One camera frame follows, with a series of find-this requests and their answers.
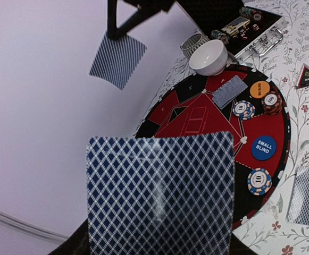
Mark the grey striped ceramic mug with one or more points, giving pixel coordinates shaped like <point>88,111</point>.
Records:
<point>192,43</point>

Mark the blue small blind button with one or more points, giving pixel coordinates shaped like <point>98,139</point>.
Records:
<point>263,148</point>

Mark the dealt playing card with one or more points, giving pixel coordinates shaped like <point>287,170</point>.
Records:
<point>116,60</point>
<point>298,212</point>
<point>228,91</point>

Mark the round red black poker mat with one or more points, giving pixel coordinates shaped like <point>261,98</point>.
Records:
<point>188,109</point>

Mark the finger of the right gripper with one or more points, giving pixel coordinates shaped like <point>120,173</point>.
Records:
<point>146,9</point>

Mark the left aluminium frame post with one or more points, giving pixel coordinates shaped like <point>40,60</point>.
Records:
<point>31,230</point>

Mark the poker chip stack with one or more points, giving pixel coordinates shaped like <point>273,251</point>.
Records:
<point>251,13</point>
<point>220,35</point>

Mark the black triangular all-in marker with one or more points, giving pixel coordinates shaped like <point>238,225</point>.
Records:
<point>303,79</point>

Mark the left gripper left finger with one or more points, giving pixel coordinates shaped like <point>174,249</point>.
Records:
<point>76,244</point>

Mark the aluminium poker chip case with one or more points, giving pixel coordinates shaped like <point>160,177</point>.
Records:
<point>258,38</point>

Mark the card deck in case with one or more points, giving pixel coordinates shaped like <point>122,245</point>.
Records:
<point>234,26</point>

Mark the orange big blind button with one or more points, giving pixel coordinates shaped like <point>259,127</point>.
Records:
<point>259,89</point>

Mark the red hundred poker chip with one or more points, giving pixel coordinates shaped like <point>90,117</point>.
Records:
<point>272,103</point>

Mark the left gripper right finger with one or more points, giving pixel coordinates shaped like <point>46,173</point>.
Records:
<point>238,248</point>

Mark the poker chip stack right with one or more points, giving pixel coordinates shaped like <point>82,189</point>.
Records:
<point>251,13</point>

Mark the blue ten poker chip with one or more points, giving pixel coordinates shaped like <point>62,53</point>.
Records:
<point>259,181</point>

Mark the white ceramic bowl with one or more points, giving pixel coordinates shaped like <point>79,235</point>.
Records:
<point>209,59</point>

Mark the poker chip stack left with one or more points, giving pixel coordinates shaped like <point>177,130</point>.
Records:
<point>220,35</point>

